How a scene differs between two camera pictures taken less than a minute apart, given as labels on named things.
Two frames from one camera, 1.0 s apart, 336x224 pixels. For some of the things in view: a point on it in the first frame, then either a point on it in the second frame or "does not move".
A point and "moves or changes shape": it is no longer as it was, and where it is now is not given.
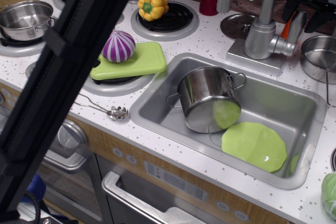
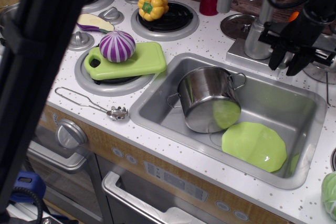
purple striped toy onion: (119, 47) does not move
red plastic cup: (208, 3) does not move
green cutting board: (148, 57) does not move
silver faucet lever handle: (279, 44) moves or changes shape
